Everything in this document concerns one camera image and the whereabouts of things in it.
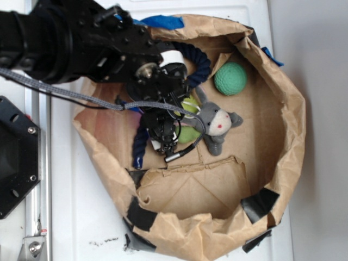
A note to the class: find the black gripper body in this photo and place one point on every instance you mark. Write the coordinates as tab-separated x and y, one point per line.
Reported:
132	50

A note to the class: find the dark blue rope toy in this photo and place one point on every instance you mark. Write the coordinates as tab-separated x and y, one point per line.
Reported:
199	65

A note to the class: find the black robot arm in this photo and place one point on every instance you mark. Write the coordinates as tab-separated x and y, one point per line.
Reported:
61	41

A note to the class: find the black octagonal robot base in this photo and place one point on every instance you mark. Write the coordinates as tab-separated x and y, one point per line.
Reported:
19	156

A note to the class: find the green spiky plush toy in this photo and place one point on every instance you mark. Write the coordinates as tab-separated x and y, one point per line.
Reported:
184	132

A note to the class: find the green knit ball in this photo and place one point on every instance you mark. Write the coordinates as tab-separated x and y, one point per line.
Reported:
230	79

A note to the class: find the grey plush mouse toy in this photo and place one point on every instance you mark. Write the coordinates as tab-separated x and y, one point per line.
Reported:
217	122

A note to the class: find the brown paper bag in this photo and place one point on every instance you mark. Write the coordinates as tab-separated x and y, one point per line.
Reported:
201	207

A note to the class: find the aluminium frame rail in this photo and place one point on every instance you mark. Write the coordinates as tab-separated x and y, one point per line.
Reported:
38	203

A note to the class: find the metal corner bracket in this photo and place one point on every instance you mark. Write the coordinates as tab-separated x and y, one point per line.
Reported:
33	249

